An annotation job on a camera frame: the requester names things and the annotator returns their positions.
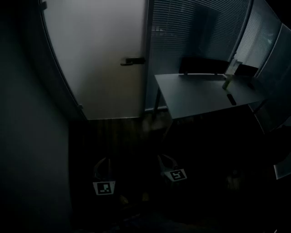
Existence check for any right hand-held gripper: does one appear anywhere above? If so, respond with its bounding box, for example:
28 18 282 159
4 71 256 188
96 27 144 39
158 155 187 183

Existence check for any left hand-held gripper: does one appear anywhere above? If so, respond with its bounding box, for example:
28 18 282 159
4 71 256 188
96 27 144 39
92 157 116 196

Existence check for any black door handle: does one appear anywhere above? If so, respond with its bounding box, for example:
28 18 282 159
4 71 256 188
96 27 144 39
120 56 146 67

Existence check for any white door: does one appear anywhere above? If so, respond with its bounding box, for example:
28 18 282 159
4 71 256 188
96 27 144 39
40 0 149 121

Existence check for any white table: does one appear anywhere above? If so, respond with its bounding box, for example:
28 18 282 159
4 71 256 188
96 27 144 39
152 72 270 121

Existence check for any black remote control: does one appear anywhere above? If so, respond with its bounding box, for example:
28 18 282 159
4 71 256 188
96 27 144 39
226 93 237 106

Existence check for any glass partition with blinds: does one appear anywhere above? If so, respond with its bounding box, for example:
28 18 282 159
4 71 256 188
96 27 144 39
256 22 291 128
234 0 283 69
147 0 251 111

